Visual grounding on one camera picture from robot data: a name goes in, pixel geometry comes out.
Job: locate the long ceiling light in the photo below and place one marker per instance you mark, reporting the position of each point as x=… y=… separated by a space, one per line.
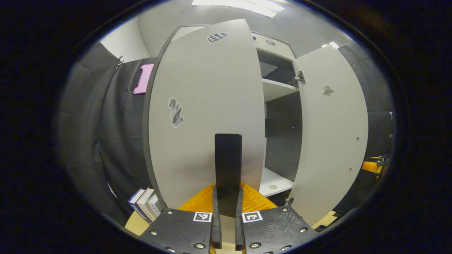
x=243 y=5

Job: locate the white cabinet shelf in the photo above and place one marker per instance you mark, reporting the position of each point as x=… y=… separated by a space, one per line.
x=277 y=88
x=273 y=180

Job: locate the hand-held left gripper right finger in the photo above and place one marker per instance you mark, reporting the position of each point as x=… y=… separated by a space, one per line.
x=239 y=229

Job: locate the small ceiling light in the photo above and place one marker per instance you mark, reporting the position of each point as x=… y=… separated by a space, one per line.
x=332 y=44

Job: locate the grey cabinet door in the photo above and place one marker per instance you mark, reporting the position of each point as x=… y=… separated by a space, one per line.
x=332 y=141
x=197 y=88

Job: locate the dark blue spine book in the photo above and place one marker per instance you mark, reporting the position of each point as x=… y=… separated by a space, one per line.
x=136 y=201

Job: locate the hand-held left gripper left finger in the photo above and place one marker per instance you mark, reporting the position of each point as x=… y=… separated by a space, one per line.
x=216 y=229

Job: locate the metal door hinge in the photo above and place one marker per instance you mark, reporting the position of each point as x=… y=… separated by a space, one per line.
x=289 y=201
x=299 y=77

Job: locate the black cloth clip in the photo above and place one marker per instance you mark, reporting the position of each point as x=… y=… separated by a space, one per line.
x=119 y=62

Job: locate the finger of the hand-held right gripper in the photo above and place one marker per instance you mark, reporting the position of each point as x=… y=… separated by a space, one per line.
x=372 y=165

